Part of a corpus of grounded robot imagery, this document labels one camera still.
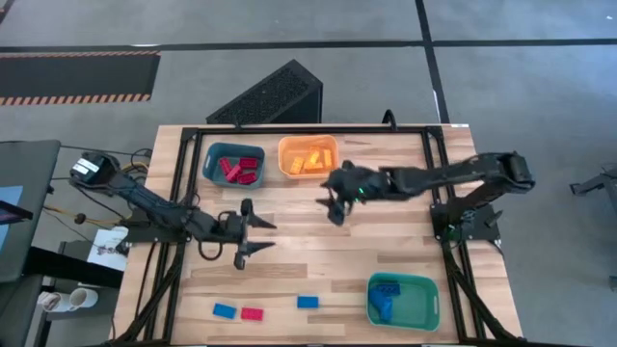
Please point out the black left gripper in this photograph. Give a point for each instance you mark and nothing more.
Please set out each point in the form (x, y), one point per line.
(236, 231)

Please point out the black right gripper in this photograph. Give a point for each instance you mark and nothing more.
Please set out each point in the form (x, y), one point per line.
(359, 185)

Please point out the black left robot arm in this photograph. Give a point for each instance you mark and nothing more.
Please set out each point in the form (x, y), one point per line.
(144, 202)

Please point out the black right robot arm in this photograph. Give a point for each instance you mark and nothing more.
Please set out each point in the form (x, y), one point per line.
(434, 176)

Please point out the orange plastic bin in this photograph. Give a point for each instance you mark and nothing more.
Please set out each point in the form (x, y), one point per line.
(287, 149)

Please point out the dark teal plastic bin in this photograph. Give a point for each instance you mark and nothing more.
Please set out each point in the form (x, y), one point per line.
(211, 159)

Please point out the black curved table clamp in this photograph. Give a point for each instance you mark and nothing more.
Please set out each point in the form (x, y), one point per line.
(388, 114)

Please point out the black mesh computer case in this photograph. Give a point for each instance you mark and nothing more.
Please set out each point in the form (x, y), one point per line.
(270, 96)

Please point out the green plastic bin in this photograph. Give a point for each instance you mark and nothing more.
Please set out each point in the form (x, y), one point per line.
(414, 303)

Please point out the white printed paper sheet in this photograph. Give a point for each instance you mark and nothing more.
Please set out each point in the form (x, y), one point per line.
(108, 255)

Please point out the white cup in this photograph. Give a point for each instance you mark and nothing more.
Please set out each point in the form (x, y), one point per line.
(84, 299)

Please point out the black equipment cart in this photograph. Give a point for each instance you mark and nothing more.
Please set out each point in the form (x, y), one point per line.
(62, 270)

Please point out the dark grey side table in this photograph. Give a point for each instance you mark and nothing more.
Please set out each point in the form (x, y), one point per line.
(34, 168)

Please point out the black tablet device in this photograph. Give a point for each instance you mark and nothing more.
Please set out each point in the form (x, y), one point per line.
(14, 212)

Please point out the black hazard-striped floor mat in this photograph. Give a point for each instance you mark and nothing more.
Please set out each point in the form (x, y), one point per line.
(72, 74)

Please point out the blue lit screen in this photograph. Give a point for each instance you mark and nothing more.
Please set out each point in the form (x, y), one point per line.
(9, 193)

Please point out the grey metal stand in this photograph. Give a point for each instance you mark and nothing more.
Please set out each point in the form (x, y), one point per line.
(600, 183)

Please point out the black aluminium table frame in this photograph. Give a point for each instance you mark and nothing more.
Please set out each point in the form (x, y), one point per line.
(313, 130)

